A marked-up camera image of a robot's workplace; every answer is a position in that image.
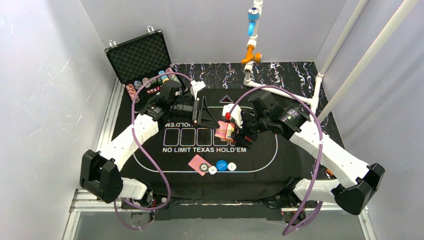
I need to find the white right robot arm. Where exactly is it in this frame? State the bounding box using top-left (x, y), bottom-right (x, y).
top-left (222, 90), bottom-right (385, 215)

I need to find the red poker chip stack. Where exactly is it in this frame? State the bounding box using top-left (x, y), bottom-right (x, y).
top-left (125, 84), bottom-right (140, 103)

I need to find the white grey poker chip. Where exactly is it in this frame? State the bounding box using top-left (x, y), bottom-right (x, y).
top-left (227, 162), bottom-right (237, 172)

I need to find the blue chip stack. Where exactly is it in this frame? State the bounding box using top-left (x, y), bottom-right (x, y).
top-left (158, 70), bottom-right (168, 81)

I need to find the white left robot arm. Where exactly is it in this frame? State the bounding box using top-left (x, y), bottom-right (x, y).
top-left (79, 80), bottom-right (219, 204)

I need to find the red playing card box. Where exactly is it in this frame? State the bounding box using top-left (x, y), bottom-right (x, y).
top-left (223, 122), bottom-right (235, 143)

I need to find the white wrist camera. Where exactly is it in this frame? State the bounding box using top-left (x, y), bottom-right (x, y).
top-left (190, 80), bottom-right (206, 100)
top-left (221, 103), bottom-right (243, 128)

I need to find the black aluminium chip case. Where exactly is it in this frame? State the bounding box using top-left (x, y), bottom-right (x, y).
top-left (104, 29), bottom-right (173, 86)

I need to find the triangular all-in button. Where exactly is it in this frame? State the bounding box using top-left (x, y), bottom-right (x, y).
top-left (219, 94), bottom-right (234, 104)

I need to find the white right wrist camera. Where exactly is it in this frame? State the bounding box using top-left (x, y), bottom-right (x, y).
top-left (221, 103), bottom-right (243, 128)

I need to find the red backed playing card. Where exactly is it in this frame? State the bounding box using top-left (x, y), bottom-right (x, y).
top-left (188, 154), bottom-right (212, 176)

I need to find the black poker table mat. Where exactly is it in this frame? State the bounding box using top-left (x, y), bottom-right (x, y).
top-left (120, 89), bottom-right (315, 201)

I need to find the pink green chip stack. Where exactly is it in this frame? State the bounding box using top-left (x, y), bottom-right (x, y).
top-left (165, 67), bottom-right (180, 82)

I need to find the white pvc pipe frame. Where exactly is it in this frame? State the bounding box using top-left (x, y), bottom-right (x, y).
top-left (241, 0), bottom-right (419, 123)

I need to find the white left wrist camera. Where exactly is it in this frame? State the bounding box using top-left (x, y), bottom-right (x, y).
top-left (190, 80), bottom-right (206, 100)

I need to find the blue small blind button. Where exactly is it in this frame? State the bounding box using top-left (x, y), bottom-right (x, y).
top-left (215, 159), bottom-right (228, 172)

